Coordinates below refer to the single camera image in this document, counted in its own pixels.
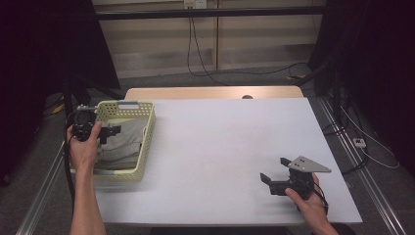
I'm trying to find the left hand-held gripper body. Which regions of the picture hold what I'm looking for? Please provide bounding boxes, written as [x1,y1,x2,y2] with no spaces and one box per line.
[71,104,99,143]

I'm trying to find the white wall socket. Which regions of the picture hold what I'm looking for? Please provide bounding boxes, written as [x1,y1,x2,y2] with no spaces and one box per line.
[183,0,208,10]

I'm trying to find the grey pants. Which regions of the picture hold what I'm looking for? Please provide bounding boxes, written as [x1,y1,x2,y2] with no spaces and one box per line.
[95,117,150,170]

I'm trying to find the wooden table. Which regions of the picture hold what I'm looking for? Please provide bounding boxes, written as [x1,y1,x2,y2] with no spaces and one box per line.
[124,85,304,101]

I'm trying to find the aluminium floor rail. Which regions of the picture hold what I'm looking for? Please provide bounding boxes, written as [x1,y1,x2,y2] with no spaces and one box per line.
[15,118,83,235]
[316,97,408,235]

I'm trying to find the person's left hand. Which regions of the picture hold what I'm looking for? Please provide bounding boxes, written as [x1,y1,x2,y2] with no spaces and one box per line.
[66,121,104,172]

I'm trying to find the black horizontal metal bar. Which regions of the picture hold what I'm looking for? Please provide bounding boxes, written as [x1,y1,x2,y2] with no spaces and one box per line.
[95,5,327,22]

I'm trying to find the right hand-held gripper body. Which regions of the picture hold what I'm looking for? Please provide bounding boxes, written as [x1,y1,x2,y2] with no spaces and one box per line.
[268,156,332,201]

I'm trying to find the black floor cable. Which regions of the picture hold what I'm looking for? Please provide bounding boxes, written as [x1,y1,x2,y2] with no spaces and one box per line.
[186,15,308,87]

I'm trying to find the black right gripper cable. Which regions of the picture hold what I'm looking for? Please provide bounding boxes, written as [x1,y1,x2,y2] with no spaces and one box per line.
[312,181,330,215]

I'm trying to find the person's right hand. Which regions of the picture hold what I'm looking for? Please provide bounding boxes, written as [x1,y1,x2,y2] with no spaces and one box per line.
[285,173,328,223]

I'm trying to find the white floor cable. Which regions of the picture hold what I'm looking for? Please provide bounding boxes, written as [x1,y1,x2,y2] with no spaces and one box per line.
[339,105,401,170]

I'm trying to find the black curtain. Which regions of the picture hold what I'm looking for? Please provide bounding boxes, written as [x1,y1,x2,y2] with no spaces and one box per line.
[307,0,415,167]
[0,0,121,187]

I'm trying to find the yellow perforated plastic basket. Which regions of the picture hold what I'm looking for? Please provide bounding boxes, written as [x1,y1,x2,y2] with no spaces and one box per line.
[69,100,157,183]

